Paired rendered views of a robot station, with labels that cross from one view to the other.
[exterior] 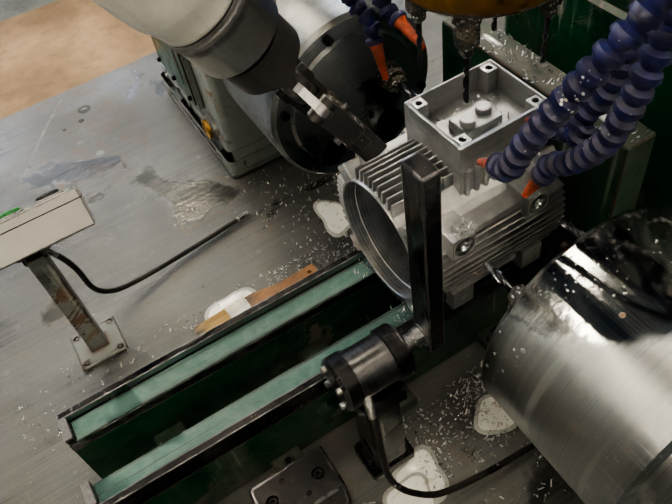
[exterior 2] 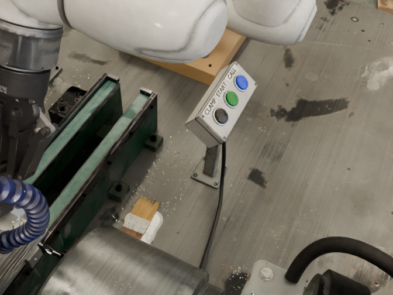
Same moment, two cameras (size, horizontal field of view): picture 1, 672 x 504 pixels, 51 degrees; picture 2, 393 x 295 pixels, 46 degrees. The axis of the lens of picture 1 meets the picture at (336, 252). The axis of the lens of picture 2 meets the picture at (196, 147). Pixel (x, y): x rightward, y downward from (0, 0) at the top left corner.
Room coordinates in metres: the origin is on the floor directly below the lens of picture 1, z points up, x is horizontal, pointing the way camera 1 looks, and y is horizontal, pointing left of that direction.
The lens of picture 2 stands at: (1.03, -0.11, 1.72)
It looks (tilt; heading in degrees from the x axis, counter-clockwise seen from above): 53 degrees down; 133
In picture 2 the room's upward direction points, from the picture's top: 6 degrees clockwise
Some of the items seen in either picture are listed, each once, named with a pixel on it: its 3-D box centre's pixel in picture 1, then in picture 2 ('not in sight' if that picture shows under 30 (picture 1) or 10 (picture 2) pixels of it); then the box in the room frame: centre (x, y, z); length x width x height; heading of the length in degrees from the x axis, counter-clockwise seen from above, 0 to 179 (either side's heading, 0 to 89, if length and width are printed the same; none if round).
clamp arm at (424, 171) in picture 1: (424, 266); not in sight; (0.39, -0.08, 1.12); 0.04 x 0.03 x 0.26; 112
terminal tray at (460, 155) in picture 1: (475, 127); not in sight; (0.58, -0.18, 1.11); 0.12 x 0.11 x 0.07; 112
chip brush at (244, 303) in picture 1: (259, 303); (130, 236); (0.63, 0.13, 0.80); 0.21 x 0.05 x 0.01; 115
